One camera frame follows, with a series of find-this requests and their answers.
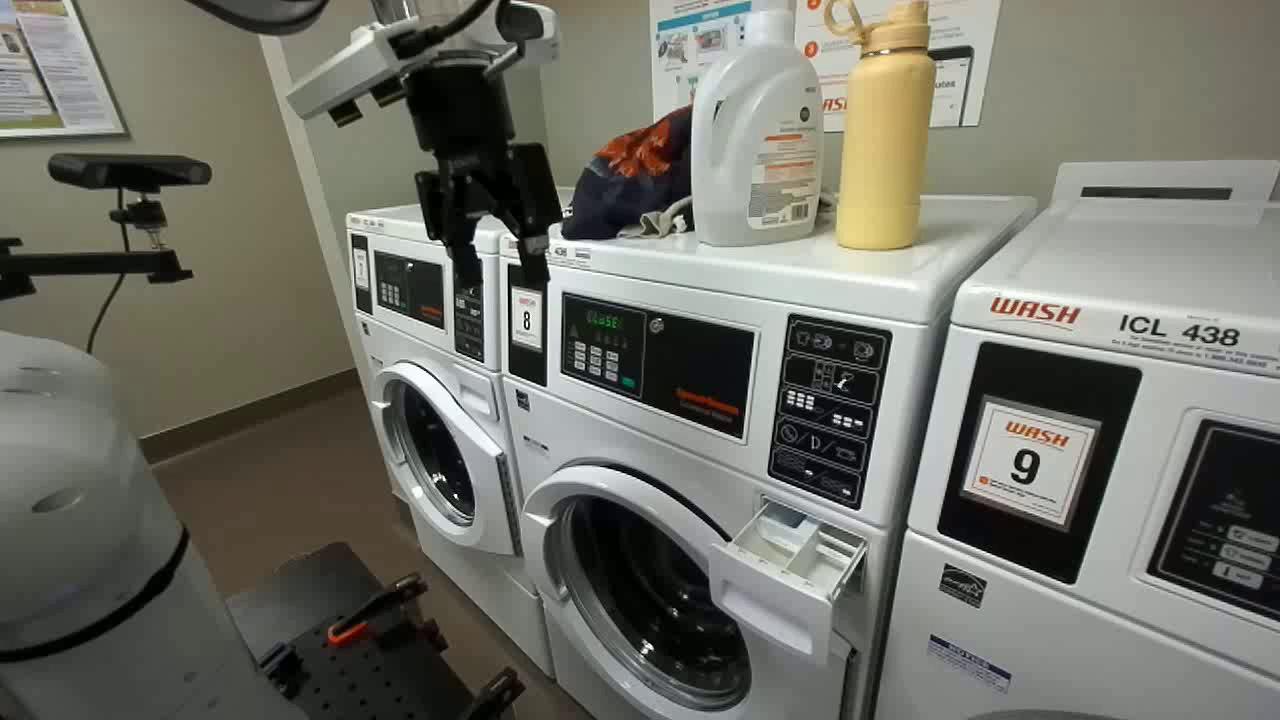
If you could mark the white front-load washing machine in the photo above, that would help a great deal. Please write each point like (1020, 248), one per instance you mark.
(440, 341)

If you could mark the blue white wall poster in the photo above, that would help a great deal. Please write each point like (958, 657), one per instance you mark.
(682, 32)

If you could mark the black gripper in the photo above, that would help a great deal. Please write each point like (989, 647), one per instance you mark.
(460, 120)

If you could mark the framed wall notice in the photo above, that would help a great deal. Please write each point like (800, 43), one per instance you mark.
(52, 65)

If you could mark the round washer door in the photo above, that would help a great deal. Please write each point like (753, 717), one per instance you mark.
(433, 453)
(642, 600)

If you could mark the white washer number nine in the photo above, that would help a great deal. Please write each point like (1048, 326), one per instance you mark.
(1067, 640)

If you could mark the black stereo camera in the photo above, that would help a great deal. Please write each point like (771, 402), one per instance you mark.
(125, 169)

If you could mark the orange and navy clothes pile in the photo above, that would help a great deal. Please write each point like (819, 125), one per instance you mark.
(625, 167)

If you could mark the white washer number eight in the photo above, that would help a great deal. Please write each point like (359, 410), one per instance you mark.
(667, 444)

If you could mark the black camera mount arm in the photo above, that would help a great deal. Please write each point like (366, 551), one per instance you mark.
(82, 260)

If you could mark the black perforated base platform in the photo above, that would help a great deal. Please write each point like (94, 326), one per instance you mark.
(384, 680)

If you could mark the orange white wall poster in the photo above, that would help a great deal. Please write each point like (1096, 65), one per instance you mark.
(965, 65)

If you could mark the yellow metal water bottle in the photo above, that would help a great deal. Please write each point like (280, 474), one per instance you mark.
(880, 163)

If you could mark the white detergent drawer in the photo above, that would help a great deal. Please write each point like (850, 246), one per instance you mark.
(774, 584)

